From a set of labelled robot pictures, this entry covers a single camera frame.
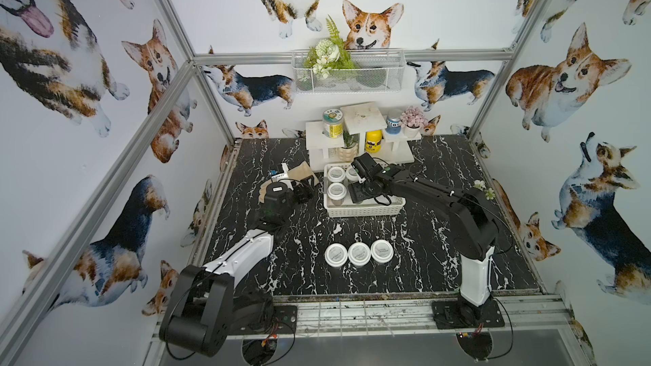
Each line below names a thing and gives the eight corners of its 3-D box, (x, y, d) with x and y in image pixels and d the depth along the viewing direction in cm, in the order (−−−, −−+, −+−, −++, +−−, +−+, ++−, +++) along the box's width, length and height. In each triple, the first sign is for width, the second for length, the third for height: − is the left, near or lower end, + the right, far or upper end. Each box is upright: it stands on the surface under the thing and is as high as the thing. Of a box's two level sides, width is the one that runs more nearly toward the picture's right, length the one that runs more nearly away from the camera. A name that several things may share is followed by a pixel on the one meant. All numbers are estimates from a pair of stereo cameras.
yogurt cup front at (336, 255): (332, 275, 84) (331, 267, 78) (323, 257, 88) (322, 248, 82) (349, 265, 86) (350, 257, 80) (340, 248, 90) (340, 239, 84)
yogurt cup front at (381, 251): (370, 267, 86) (372, 260, 79) (369, 248, 90) (371, 239, 84) (391, 267, 86) (395, 260, 79) (389, 248, 90) (392, 239, 84)
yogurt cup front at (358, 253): (348, 270, 85) (348, 262, 79) (347, 250, 89) (348, 241, 83) (369, 270, 85) (371, 262, 79) (368, 250, 89) (370, 241, 83)
